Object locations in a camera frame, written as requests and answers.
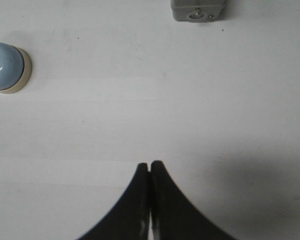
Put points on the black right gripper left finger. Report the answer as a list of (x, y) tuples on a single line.
[(129, 218)]

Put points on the grey push-button control box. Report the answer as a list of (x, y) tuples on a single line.
[(197, 11)]

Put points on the blue and cream desk bell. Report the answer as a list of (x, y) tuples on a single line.
[(15, 68)]

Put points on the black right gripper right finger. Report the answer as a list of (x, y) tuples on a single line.
[(174, 217)]

